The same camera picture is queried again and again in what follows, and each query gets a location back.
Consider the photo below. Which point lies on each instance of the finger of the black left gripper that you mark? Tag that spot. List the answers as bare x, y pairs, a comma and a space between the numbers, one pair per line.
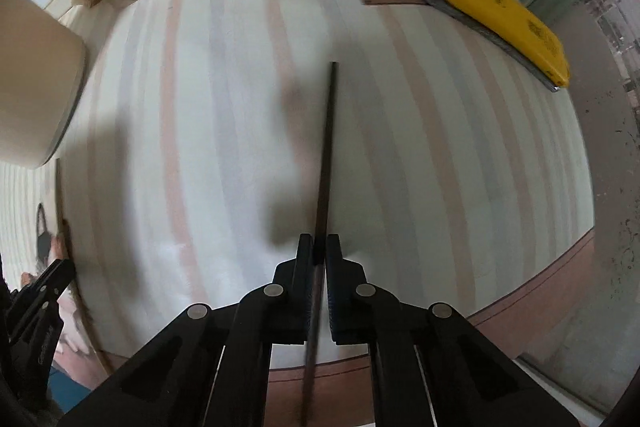
55, 274

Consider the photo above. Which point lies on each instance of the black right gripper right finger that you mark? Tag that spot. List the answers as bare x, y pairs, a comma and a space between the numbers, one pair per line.
430, 366

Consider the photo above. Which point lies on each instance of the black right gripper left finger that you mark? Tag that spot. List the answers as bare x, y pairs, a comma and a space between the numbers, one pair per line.
210, 367

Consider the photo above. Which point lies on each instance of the black chopstick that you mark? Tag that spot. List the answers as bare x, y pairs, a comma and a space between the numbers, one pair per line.
318, 251

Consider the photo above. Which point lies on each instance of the dark brown chopstick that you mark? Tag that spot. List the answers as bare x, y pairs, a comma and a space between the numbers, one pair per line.
83, 314

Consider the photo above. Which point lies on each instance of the striped cat print table mat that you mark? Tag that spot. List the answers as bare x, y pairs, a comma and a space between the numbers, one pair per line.
189, 167

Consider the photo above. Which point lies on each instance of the yellow phone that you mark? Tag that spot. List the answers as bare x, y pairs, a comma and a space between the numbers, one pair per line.
518, 32

